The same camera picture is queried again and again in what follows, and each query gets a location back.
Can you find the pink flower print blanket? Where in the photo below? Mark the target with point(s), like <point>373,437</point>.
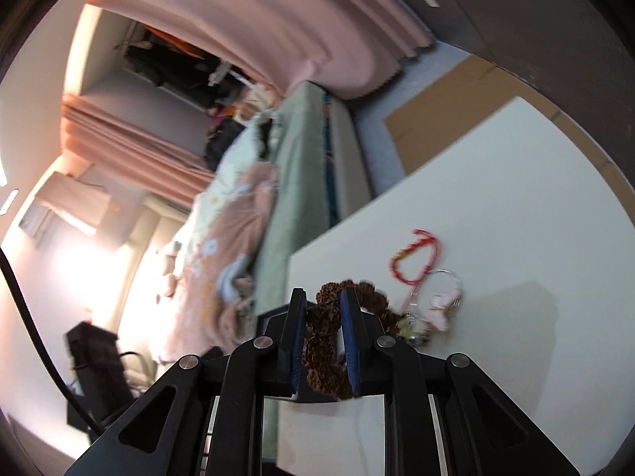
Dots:
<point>223,258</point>

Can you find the pale green pillow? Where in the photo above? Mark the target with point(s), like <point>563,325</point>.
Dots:
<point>233,163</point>

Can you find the white side table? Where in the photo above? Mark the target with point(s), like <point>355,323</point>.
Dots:
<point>496,208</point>

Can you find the flat cardboard sheet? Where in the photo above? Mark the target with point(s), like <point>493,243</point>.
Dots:
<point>436,119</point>

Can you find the dark clothes pile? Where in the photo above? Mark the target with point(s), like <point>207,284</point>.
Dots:
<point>225,139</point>

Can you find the dark box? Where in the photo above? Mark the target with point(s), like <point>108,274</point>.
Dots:
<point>96,357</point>

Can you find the pink curtain with scalloped hem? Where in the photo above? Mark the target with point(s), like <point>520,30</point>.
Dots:
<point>297,10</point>

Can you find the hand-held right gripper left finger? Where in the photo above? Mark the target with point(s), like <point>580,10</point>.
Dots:
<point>296,352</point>

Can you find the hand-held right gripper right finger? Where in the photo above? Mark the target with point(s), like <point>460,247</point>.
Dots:
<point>351,352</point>

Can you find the bed with green sheet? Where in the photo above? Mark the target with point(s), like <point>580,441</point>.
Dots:
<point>292,183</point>

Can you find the white wall socket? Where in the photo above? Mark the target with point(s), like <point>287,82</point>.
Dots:
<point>429,0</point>

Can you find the ceiling light strip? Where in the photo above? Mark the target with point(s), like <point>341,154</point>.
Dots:
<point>10,200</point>

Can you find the dark hanging clothes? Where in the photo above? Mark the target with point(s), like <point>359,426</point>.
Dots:
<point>163,59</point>

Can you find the cream printed bag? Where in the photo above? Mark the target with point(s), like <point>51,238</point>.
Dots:
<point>255,101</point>

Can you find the silver green bead charm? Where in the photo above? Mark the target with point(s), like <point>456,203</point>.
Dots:
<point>414,331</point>

